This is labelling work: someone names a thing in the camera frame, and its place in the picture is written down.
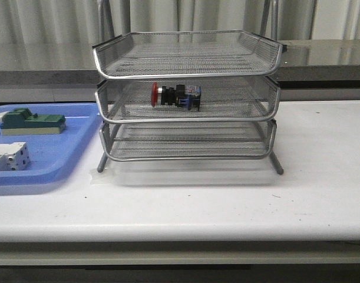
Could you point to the red emergency stop button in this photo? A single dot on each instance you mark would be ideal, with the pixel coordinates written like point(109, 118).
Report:
point(183, 96)

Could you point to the silver mesh tray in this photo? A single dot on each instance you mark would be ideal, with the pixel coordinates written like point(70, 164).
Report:
point(189, 140)
point(143, 55)
point(241, 98)

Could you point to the blue plastic tray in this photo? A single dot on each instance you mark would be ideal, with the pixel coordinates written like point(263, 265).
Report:
point(53, 156)

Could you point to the green terminal block component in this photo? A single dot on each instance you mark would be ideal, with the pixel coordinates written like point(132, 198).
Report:
point(21, 121)

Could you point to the white circuit breaker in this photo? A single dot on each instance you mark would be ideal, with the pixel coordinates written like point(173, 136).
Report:
point(14, 156)

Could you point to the grey stone counter ledge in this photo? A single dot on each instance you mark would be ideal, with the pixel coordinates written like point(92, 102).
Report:
point(305, 64)

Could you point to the grey metal rack frame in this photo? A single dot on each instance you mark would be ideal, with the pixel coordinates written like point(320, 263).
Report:
point(105, 24)

